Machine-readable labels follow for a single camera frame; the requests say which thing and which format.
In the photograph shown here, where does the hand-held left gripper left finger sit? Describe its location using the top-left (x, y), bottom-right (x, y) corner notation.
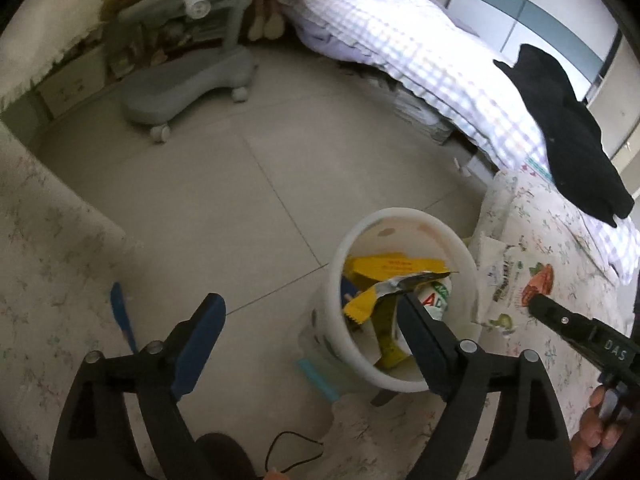
top-left (48, 292), bottom-right (227, 480)

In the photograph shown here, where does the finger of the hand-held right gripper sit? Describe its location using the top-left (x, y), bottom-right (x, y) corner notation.
top-left (529, 292), bottom-right (601, 357)

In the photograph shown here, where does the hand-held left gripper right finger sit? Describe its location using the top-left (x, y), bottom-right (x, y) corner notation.
top-left (395, 291), bottom-right (576, 480)

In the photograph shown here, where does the yellow snack wrapper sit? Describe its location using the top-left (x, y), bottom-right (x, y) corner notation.
top-left (342, 271), bottom-right (458, 370)

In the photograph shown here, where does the white printed snack bag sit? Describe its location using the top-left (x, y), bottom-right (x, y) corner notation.
top-left (472, 232), bottom-right (557, 336)

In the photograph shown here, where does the white round waste bin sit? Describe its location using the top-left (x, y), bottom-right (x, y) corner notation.
top-left (298, 207), bottom-right (480, 393)

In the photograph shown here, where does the person's right hand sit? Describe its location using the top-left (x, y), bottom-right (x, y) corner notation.
top-left (570, 386), bottom-right (615, 473)

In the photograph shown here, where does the white printed cup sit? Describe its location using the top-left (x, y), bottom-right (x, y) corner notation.
top-left (395, 280), bottom-right (454, 342)

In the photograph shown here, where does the floral bedsheet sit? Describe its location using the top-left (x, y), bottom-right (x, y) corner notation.
top-left (327, 169), bottom-right (640, 480)
top-left (0, 122), bottom-right (151, 466)

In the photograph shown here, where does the blue pen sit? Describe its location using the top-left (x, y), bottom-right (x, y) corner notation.
top-left (110, 281), bottom-right (139, 354)

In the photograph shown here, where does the light blue strip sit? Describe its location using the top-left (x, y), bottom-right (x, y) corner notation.
top-left (298, 358), bottom-right (341, 404)

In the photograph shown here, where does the black garment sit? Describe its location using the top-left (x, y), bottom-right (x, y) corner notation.
top-left (492, 44), bottom-right (636, 228)

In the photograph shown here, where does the grey bed base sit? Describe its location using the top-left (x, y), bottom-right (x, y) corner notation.
top-left (392, 82), bottom-right (493, 181)

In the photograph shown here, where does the grey rolling chair base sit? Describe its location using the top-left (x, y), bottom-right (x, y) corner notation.
top-left (102, 0), bottom-right (258, 144)

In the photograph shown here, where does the bed with checkered sheet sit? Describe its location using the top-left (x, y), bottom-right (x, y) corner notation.
top-left (274, 0), bottom-right (640, 286)

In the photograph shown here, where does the white wardrobe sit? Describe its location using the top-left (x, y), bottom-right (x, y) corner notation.
top-left (435, 0), bottom-right (640, 181)

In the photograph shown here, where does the beige plush toy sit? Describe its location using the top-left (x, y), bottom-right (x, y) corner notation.
top-left (247, 0), bottom-right (290, 42)

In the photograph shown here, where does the white lace cloth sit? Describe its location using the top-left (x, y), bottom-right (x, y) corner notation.
top-left (0, 0), bottom-right (104, 112)

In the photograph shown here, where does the black cable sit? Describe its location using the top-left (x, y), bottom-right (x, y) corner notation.
top-left (265, 431), bottom-right (325, 474)

